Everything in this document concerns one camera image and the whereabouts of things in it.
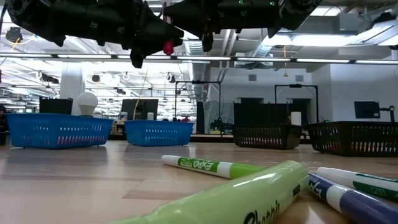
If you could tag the black metal gantry frame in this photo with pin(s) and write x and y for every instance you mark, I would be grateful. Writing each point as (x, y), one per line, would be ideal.
(295, 85)
(199, 82)

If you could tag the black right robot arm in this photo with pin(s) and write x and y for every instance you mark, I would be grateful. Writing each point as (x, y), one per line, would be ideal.
(298, 12)

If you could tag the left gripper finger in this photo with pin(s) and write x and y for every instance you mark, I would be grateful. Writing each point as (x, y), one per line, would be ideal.
(161, 35)

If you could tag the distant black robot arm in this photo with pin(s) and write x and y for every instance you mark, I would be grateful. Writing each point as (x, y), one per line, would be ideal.
(219, 125)

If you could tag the silver ribbed ventilation duct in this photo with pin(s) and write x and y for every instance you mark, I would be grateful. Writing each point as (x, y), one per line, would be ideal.
(192, 48)

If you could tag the blue plastic slotted basket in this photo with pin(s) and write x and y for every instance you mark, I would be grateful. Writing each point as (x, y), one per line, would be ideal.
(158, 133)
(56, 130)

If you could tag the black computer monitor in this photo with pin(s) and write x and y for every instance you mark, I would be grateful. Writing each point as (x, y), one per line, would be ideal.
(56, 106)
(146, 109)

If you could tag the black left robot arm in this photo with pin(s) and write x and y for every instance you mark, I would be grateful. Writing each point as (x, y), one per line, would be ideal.
(46, 18)

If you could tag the white LED light bar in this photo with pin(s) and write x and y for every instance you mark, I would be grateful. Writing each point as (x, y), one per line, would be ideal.
(264, 59)

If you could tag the black partition panel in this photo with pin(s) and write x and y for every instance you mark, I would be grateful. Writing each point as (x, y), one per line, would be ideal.
(261, 113)

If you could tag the black metal table frame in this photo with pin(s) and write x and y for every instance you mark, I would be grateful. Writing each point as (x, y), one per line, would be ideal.
(214, 138)

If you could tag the black wall monitor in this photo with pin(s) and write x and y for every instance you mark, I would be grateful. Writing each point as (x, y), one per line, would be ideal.
(367, 109)

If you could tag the dark green Expo marker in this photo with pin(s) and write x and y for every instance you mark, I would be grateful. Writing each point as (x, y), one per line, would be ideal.
(367, 186)

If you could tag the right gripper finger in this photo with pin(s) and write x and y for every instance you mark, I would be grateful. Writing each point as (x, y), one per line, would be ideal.
(196, 15)

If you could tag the black ceiling camera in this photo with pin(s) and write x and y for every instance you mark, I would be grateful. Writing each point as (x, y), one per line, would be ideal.
(14, 34)

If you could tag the silver diagonal ventilation duct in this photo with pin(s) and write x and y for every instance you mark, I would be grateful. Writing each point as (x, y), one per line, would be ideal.
(262, 49)

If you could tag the light green Expo marker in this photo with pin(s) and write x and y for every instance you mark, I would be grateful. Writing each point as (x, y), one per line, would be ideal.
(199, 164)

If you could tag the purple Expo marker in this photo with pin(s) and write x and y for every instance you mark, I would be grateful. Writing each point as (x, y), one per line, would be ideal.
(357, 207)

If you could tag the white light bulb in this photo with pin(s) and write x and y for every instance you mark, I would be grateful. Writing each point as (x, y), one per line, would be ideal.
(87, 102)

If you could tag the red Expo whiteboard marker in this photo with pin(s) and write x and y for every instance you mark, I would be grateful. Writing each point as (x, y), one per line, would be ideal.
(168, 47)

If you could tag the person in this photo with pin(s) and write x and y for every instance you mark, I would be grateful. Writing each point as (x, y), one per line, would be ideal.
(3, 119)

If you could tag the light green Sharpie highlighter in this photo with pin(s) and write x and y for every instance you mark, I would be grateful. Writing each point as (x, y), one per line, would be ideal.
(233, 202)

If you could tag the black plastic slotted basket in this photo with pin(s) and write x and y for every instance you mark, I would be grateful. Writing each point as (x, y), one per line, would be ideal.
(267, 137)
(351, 138)

